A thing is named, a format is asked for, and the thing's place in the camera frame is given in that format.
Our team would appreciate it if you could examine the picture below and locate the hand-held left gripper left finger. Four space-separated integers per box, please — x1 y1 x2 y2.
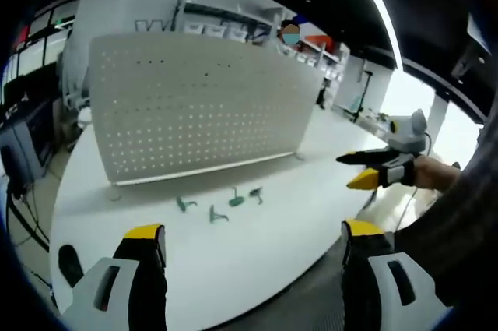
61 223 169 331

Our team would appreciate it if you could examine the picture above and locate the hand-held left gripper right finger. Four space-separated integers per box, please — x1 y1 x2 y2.
340 219 449 331

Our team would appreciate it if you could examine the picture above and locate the white perforated mounting plate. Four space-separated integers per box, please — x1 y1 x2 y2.
88 31 325 202

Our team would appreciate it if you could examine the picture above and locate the person's right hand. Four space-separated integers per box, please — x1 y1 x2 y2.
412 154 462 196

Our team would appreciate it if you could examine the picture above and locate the black oval object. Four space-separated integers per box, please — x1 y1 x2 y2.
58 244 85 290

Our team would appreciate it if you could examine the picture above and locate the kick scooter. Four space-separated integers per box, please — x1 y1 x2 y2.
341 69 375 122

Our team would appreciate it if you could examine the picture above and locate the white shelf with bins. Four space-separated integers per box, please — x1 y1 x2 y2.
297 34 349 89

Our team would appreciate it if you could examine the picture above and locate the ceiling light strip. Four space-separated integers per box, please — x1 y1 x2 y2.
345 0 406 72

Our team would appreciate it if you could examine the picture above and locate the dark equipment cabinet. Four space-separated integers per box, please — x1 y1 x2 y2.
0 111 54 184

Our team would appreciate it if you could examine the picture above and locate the metal shelving rack with bins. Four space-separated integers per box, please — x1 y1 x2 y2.
173 0 282 46

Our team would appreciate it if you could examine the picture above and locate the white pillar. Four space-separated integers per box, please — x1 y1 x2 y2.
72 0 135 86

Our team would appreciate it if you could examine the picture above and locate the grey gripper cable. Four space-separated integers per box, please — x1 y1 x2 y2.
361 132 433 231

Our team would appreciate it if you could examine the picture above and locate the black floor cable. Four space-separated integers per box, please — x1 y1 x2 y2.
5 178 54 254

